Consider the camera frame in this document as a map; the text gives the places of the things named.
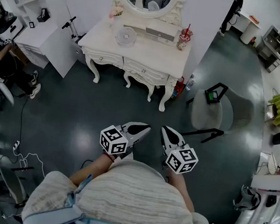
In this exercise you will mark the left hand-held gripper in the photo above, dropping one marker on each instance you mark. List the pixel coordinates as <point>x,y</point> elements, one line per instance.
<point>113,141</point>

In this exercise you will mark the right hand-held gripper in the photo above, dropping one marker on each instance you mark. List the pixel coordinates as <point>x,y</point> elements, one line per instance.
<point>182,161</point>

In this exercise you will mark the white ornate dressing table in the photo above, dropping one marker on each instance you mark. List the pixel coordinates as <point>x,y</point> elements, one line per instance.
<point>146,50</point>

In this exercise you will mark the person's right forearm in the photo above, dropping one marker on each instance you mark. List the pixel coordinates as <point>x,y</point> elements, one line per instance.
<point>181,189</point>

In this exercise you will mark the person's left forearm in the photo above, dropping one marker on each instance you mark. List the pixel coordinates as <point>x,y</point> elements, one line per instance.
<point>92,171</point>

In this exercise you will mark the grey-fronted small drawer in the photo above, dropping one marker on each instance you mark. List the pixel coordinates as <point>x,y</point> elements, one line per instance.
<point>159,34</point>

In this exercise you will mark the white jewellery box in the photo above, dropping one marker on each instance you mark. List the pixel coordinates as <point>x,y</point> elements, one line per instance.
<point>160,25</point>

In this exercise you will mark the red package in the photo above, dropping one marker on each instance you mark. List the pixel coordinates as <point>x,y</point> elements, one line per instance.
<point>178,88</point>

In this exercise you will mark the green and black device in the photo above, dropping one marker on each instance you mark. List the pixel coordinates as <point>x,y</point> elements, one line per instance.
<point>211,96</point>

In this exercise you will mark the clear water bottle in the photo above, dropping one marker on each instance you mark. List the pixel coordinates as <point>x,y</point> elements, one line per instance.
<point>190,83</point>

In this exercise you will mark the person's beige striped top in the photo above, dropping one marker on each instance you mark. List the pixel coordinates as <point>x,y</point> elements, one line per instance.
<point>134,194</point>

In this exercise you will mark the small white desk fan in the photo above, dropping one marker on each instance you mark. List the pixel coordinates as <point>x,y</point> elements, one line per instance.
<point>126,36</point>

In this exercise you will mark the grey and black headset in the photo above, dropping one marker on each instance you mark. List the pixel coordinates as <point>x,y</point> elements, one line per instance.
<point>247,198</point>

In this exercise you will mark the drink cup with red straw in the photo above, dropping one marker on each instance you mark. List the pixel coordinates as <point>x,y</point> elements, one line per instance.
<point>183,42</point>

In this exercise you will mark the grey floor appliance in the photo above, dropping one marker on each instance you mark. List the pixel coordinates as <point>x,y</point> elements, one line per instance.
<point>78,49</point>

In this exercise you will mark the black box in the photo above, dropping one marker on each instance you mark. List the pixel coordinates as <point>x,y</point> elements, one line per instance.
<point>277,138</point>

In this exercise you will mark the white cabinet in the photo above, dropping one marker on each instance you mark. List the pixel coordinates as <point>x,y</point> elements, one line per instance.
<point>52,49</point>

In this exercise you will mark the oval white-framed mirror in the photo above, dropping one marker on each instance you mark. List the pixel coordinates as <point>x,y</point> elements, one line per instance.
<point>164,13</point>

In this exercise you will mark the white display rack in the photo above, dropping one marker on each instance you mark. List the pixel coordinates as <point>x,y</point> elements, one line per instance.
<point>262,219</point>

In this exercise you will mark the white power strip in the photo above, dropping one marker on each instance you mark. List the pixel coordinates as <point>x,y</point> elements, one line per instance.
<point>16,144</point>

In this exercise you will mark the pink flowers in vase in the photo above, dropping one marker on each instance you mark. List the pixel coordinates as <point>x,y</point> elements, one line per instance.
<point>116,9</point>

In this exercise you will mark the red fire extinguisher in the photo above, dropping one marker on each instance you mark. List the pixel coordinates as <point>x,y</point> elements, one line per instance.
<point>253,41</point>

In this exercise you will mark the white stool seat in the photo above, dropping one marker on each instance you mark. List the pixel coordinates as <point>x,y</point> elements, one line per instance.
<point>6,93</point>

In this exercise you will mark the grey shell chair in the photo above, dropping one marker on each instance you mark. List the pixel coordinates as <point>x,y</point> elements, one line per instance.
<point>12,185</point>

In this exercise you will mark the grey metal shelf unit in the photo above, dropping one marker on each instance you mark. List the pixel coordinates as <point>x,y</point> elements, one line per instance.
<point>272,45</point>

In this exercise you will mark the orange flat item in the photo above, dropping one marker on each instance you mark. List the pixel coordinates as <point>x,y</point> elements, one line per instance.
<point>254,19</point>

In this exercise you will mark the grey upholstered chair black frame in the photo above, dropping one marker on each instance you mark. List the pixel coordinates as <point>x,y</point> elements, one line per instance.
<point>208,113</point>

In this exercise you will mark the white pedestal table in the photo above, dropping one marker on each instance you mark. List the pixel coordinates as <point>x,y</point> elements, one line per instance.
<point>250,31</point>

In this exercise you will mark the black open box frame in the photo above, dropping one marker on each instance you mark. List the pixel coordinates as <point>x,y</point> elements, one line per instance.
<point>43,17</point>

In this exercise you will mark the small black picture frame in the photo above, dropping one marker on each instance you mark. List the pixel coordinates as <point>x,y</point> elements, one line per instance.
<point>31,24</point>

